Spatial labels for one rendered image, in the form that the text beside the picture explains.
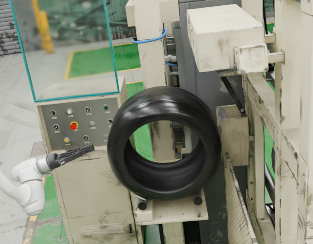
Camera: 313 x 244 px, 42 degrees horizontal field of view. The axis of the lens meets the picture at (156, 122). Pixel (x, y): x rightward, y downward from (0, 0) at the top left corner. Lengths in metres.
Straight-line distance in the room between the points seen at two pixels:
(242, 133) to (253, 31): 0.86
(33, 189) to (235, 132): 1.08
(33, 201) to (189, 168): 0.83
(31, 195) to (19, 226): 1.79
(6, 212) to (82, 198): 1.30
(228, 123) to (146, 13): 0.71
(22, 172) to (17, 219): 1.81
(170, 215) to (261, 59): 1.04
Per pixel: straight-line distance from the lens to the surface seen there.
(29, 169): 2.15
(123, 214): 2.98
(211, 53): 1.52
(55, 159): 2.12
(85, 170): 2.82
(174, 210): 2.20
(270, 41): 1.64
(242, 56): 1.44
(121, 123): 1.89
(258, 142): 2.32
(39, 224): 3.78
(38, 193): 2.10
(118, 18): 10.82
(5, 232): 3.84
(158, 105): 1.85
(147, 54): 2.15
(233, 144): 2.28
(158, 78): 2.18
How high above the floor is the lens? 2.08
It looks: 23 degrees down
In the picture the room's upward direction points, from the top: 7 degrees counter-clockwise
